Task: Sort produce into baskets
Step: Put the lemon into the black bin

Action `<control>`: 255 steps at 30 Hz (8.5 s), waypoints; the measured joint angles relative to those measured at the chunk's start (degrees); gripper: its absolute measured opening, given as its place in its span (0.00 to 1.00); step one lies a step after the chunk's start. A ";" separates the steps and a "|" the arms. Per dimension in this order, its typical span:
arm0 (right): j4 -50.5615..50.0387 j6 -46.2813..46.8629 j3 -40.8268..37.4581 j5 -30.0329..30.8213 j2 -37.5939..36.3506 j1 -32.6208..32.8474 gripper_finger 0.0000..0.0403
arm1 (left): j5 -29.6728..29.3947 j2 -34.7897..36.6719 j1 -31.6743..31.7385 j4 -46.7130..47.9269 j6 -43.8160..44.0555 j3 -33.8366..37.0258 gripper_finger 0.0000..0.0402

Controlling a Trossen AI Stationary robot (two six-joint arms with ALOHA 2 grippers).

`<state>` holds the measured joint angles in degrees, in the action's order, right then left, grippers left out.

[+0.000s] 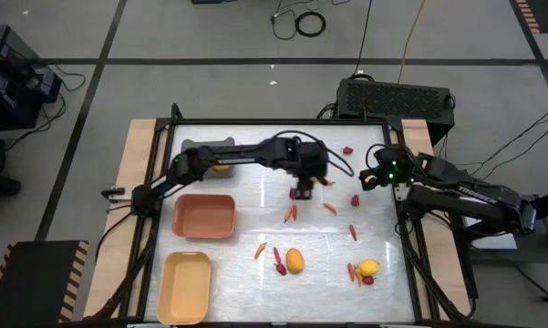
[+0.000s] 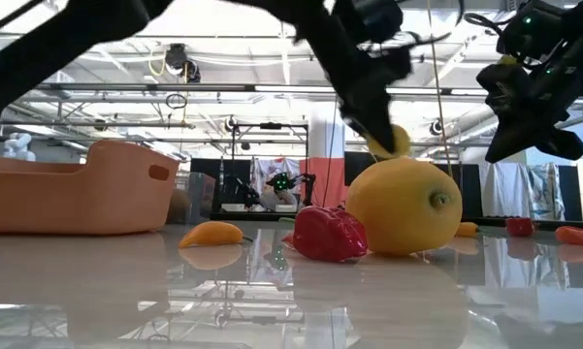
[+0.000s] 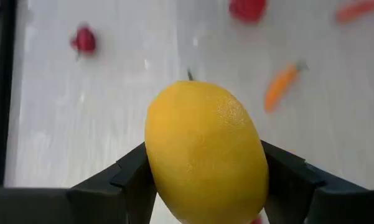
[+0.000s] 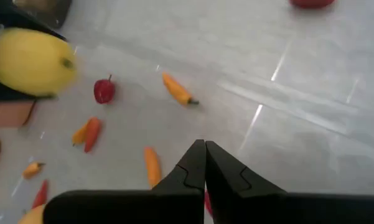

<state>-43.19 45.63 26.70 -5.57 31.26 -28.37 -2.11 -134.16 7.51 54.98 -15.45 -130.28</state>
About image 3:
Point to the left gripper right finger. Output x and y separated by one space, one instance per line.
286 186

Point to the yellow lemon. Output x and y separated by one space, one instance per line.
205 149

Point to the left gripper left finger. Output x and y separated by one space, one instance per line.
133 186

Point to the orange long mini pepper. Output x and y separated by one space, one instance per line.
358 11
281 88

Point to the red mini bell pepper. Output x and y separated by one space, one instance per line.
84 40
247 11

